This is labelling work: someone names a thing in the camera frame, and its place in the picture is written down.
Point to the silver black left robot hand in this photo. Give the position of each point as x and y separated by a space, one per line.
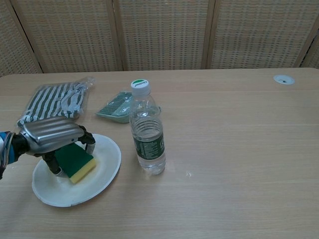
49 133

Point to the clear plastic water bottle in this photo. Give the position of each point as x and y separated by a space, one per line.
148 134

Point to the green white striped bagged cloth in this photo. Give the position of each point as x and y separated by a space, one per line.
54 99

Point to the green packet in plastic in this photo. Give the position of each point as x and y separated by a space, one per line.
117 109

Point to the green and yellow sponge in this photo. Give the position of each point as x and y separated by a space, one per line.
74 159

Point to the woven rattan folding screen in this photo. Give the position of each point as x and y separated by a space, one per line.
159 32

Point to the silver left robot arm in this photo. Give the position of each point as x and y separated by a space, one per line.
6 152

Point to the white paper plate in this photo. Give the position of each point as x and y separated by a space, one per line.
99 171

